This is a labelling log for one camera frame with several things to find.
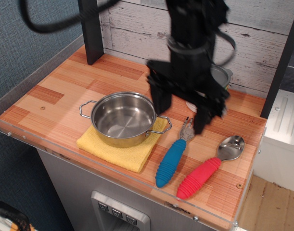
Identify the red handled metal spoon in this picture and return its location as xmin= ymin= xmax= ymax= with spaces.
xmin=177 ymin=135 xmax=245 ymax=200

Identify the orange object bottom left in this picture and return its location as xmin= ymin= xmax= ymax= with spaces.
xmin=10 ymin=222 xmax=35 ymax=231

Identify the yellow folded cloth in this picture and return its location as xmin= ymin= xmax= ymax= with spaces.
xmin=76 ymin=126 xmax=166 ymax=173

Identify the silver dispenser button panel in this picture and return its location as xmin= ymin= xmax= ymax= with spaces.
xmin=91 ymin=191 xmax=151 ymax=231

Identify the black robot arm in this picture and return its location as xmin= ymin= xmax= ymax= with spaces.
xmin=147 ymin=0 xmax=229 ymax=134

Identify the dark grey left post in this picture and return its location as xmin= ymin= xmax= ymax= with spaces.
xmin=81 ymin=12 xmax=104 ymax=65

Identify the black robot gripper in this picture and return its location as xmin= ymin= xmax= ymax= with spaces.
xmin=147 ymin=47 xmax=229 ymax=135

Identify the silver steel pan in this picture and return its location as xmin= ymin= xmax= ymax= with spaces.
xmin=79 ymin=91 xmax=172 ymax=148

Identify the toy food can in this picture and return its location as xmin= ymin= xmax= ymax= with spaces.
xmin=211 ymin=65 xmax=233 ymax=90

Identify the grey toy kitchen cabinet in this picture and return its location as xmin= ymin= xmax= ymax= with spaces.
xmin=37 ymin=148 xmax=229 ymax=231

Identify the blue handled metal fork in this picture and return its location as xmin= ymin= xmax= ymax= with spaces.
xmin=155 ymin=117 xmax=195 ymax=188

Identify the white cabinet at right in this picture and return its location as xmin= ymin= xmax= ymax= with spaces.
xmin=253 ymin=90 xmax=294 ymax=191

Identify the dark grey right post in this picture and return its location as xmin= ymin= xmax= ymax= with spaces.
xmin=260 ymin=20 xmax=294 ymax=119

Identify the dark grey post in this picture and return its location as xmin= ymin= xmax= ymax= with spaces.
xmin=81 ymin=12 xmax=104 ymax=65
xmin=260 ymin=20 xmax=294 ymax=119

